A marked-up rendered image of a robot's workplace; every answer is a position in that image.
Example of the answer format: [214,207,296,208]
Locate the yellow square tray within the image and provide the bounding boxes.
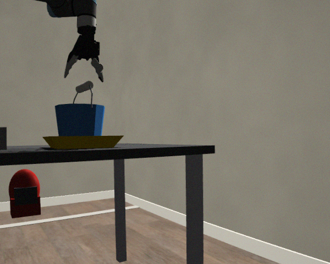
[43,136,123,149]

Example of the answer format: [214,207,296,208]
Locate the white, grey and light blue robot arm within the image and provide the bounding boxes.
[35,0,97,28]

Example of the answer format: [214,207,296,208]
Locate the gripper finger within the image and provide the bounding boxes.
[91,56,103,82]
[64,47,78,78]

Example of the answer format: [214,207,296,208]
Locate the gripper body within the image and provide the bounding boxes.
[76,25,100,61]

